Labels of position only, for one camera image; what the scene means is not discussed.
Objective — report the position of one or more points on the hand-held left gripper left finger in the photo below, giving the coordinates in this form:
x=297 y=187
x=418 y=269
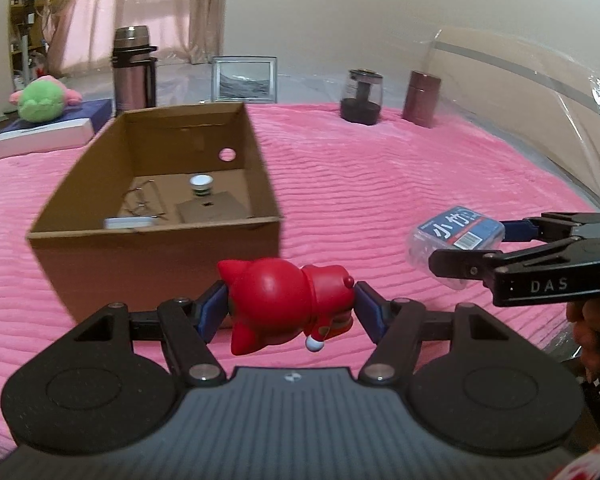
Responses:
x=211 y=310

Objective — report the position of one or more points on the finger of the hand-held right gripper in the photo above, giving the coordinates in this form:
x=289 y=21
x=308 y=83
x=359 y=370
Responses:
x=555 y=225
x=460 y=265

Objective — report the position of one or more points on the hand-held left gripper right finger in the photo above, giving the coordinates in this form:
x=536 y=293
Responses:
x=372 y=310

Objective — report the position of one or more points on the red toy figure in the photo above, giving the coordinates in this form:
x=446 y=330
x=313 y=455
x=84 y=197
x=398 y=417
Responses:
x=275 y=300

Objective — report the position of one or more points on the brown cardboard box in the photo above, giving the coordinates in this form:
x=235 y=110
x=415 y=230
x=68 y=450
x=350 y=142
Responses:
x=145 y=260

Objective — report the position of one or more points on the tan cardboard box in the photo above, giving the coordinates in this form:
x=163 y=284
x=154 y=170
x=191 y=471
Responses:
x=210 y=208

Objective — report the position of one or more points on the small teal bottle white cap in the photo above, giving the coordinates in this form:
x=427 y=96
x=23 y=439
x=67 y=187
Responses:
x=201 y=185

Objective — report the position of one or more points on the person's right hand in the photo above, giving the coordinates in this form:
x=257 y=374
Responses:
x=587 y=335

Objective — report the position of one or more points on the pink ribbed blanket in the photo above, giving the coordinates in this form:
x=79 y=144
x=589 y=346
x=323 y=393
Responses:
x=355 y=185

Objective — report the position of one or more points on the plastic-wrapped headboard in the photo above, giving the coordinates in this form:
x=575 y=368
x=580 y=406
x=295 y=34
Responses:
x=530 y=100

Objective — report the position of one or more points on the maroon canister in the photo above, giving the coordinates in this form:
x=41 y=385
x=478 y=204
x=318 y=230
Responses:
x=421 y=100

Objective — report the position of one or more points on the red white printed cloth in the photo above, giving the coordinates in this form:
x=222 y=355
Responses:
x=592 y=462

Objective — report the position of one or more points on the dark glass jar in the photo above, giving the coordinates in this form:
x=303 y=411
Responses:
x=361 y=100

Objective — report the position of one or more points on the white and blue box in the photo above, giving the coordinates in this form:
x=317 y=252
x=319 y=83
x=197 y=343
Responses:
x=55 y=132

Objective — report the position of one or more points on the steel thermos flask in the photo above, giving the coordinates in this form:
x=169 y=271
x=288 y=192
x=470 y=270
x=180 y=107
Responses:
x=132 y=75

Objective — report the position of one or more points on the green pink plush toy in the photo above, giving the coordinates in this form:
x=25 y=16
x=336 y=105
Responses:
x=42 y=100

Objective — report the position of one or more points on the pink curtain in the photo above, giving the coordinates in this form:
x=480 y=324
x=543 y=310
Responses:
x=145 y=5

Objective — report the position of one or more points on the wooden bookshelf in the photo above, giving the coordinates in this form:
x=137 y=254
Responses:
x=22 y=5

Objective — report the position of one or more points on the silver picture frame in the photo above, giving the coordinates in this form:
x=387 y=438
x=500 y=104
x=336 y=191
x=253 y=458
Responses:
x=244 y=80

